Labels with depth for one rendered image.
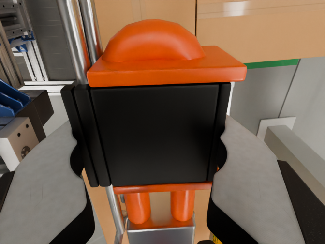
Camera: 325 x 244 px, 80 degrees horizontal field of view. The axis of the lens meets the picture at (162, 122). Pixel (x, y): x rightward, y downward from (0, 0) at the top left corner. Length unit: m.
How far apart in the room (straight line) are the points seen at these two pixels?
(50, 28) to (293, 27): 1.12
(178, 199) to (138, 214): 0.04
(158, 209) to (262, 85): 1.54
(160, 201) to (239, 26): 0.76
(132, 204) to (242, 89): 1.50
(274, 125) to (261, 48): 1.08
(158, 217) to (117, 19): 0.72
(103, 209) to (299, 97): 1.64
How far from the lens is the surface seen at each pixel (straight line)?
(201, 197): 0.69
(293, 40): 1.00
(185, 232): 0.20
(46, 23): 1.26
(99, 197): 0.67
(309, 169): 1.58
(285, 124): 1.96
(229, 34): 0.87
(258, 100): 1.72
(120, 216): 0.17
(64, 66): 1.28
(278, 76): 1.71
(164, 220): 0.20
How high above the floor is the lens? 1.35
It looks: 58 degrees down
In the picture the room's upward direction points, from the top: 174 degrees clockwise
